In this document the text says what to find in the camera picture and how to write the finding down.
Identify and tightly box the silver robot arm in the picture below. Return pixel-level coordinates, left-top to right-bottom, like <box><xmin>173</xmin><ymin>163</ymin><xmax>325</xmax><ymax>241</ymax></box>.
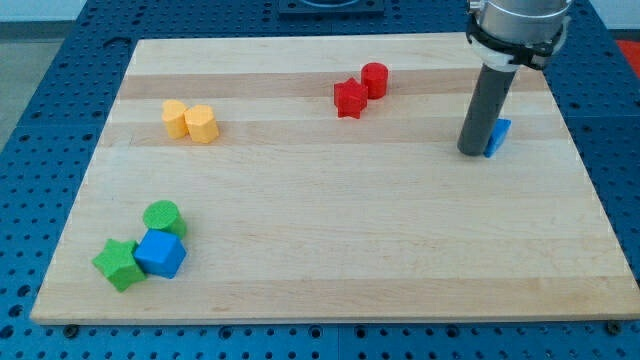
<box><xmin>466</xmin><ymin>0</ymin><xmax>573</xmax><ymax>72</ymax></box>

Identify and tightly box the blue cube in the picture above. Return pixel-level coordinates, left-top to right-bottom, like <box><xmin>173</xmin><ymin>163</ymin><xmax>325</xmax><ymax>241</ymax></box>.
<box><xmin>133</xmin><ymin>229</ymin><xmax>187</xmax><ymax>279</ymax></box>

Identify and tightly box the wooden board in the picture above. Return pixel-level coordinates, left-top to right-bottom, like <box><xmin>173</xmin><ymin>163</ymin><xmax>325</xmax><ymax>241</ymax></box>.
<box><xmin>31</xmin><ymin>33</ymin><xmax>639</xmax><ymax>325</ymax></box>

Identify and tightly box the red star block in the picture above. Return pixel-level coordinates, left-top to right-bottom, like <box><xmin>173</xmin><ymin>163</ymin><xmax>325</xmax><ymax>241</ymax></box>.
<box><xmin>333</xmin><ymin>77</ymin><xmax>368</xmax><ymax>119</ymax></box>

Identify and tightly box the red cylinder block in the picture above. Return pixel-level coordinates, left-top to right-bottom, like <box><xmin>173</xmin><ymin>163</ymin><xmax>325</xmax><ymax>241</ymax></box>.
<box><xmin>361</xmin><ymin>62</ymin><xmax>389</xmax><ymax>99</ymax></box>

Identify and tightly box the yellow hexagon block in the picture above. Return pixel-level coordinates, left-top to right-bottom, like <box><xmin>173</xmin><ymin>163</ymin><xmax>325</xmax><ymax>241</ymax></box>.
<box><xmin>184</xmin><ymin>105</ymin><xmax>220</xmax><ymax>143</ymax></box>

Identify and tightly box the yellow heart block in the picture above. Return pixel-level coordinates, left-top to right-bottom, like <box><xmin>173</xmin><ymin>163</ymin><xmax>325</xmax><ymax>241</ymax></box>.
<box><xmin>161</xmin><ymin>99</ymin><xmax>188</xmax><ymax>139</ymax></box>

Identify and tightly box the green cylinder block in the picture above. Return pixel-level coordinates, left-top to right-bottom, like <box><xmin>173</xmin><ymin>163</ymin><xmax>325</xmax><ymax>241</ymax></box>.
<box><xmin>142</xmin><ymin>200</ymin><xmax>187</xmax><ymax>239</ymax></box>

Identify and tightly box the blue triangular block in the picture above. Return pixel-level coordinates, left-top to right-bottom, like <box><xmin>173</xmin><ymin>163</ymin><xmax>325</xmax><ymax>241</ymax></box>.
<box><xmin>483</xmin><ymin>118</ymin><xmax>512</xmax><ymax>158</ymax></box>

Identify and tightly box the dark grey cylindrical pointer rod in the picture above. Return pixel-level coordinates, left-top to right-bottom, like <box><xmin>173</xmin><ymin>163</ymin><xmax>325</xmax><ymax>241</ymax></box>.
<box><xmin>457</xmin><ymin>65</ymin><xmax>515</xmax><ymax>156</ymax></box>

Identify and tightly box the green star block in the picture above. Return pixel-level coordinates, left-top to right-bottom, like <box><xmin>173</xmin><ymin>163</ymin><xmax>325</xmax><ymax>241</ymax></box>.
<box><xmin>92</xmin><ymin>238</ymin><xmax>146</xmax><ymax>292</ymax></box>

